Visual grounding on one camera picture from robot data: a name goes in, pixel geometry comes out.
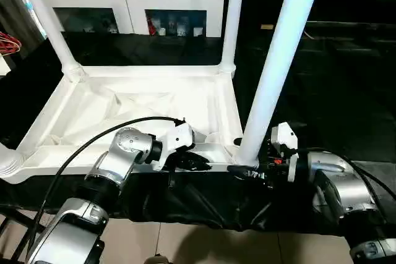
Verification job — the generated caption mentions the red cable bundle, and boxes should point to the red cable bundle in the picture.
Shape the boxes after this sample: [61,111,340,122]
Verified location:
[0,31,22,57]

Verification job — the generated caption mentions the black flat bar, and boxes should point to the black flat bar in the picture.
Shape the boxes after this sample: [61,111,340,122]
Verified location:
[306,21,396,33]

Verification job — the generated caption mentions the white plastic table leg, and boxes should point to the white plastic table leg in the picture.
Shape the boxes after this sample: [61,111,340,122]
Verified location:
[12,0,85,80]
[235,0,326,167]
[220,0,247,77]
[0,143,24,179]

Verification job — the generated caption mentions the white plastic table top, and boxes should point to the white plastic table top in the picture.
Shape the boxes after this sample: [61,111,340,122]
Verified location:
[0,65,257,184]

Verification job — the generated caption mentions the black work mat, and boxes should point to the black work mat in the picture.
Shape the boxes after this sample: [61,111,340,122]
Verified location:
[0,29,396,234]

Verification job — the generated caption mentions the black folding table frame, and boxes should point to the black folding table frame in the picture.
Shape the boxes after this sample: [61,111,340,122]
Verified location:
[0,205,39,262]

